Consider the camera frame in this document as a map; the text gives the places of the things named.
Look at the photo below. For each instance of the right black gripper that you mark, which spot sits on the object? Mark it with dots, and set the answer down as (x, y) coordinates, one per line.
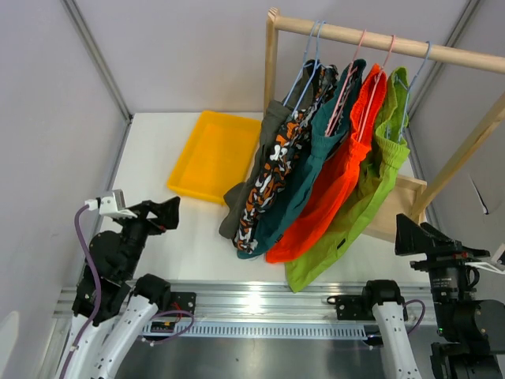
(412, 238)

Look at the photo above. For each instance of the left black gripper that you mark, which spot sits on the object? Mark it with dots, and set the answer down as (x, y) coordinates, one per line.
(166, 212)

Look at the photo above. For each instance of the orange shorts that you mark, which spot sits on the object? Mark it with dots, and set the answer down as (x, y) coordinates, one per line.
(337, 178)

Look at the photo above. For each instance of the lime green shorts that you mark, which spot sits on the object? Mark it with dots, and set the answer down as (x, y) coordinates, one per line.
(377, 178)

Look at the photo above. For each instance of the pink wire hanger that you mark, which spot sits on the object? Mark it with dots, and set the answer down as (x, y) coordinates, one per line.
(338, 106)
(377, 77)

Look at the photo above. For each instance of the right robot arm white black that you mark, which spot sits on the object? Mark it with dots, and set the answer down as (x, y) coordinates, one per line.
(473, 329)

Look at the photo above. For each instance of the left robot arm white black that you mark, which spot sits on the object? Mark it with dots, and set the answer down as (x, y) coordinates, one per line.
(108, 314)

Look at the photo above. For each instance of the camouflage patterned shorts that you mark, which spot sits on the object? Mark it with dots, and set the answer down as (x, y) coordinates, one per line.
(279, 164)

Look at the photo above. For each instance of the teal shorts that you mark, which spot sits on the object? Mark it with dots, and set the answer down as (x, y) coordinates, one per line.
(276, 221)

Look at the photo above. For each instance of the olive grey shorts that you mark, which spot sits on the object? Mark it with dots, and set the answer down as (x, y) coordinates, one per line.
(276, 114)

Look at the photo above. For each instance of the wooden clothes rack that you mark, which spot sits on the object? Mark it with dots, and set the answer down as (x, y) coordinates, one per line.
(410, 196)

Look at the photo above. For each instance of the yellow plastic tray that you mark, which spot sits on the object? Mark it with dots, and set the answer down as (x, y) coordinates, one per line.
(216, 156)

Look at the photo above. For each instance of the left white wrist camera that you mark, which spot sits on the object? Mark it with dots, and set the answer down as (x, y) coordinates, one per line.
(112, 205)

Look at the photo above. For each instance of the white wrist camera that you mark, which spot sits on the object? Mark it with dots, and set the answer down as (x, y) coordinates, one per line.
(112, 205)
(494, 264)

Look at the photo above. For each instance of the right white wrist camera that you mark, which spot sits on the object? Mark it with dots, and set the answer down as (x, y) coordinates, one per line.
(494, 264)

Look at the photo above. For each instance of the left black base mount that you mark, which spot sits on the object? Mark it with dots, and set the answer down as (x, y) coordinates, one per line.
(183, 300)

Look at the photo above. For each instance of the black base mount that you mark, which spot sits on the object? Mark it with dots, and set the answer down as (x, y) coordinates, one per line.
(183, 300)
(351, 307)

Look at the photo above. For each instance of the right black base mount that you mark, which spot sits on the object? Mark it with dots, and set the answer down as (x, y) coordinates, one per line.
(351, 307)

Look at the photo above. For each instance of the slotted cable duct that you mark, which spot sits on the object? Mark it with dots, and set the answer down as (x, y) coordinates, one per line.
(277, 331)

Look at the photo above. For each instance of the aluminium mounting rail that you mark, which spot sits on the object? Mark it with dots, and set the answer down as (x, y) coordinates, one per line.
(263, 301)

